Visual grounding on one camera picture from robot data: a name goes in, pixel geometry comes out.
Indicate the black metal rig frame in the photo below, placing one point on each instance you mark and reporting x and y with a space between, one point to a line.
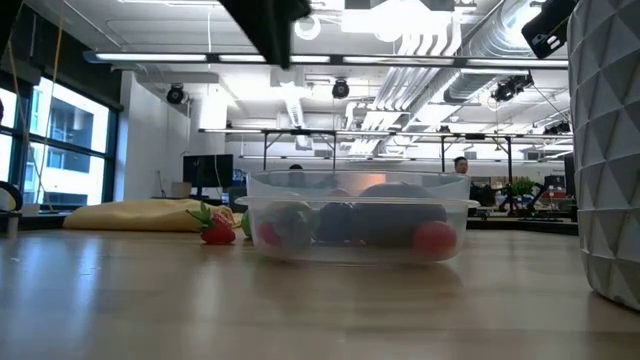
300 132

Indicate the green office plant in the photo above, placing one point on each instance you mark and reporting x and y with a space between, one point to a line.
522 186

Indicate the long white light strip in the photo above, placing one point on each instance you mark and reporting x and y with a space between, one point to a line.
150 57

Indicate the brown kiwi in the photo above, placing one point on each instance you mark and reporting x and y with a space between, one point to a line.
395 215

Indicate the black ceiling spotlight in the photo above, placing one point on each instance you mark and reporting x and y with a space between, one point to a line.
340 89
175 94

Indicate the black round bracket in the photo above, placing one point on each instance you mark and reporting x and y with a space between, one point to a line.
14 225

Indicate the black track spotlight cluster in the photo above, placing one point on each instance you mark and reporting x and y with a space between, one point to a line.
505 90

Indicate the black computer monitor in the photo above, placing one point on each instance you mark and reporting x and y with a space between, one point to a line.
207 170

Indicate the white faceted pot with succulents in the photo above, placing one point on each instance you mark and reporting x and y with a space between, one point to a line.
610 175

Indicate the person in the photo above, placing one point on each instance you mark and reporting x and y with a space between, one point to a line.
461 165

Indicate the clear plastic container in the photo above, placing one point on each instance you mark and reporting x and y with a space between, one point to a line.
360 182

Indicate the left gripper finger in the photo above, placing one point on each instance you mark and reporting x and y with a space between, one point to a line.
270 25

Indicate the purple eggplant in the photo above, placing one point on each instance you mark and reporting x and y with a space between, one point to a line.
336 222

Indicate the yellow-orange folded cloth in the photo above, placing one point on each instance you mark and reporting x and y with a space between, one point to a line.
135 215

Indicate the black aluminium table frame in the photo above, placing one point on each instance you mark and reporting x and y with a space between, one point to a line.
40 222

